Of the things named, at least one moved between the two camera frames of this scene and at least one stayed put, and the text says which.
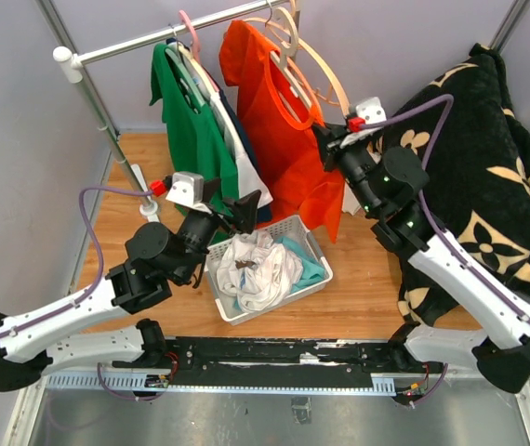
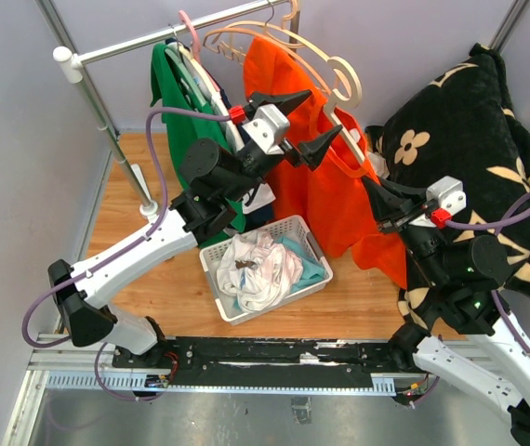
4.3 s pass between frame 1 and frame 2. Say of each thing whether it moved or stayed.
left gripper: moved
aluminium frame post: stayed
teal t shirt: stayed
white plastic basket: stayed
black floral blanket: stayed
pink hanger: stayed
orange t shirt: moved
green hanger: stayed
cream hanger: moved
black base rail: stayed
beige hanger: moved
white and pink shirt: stayed
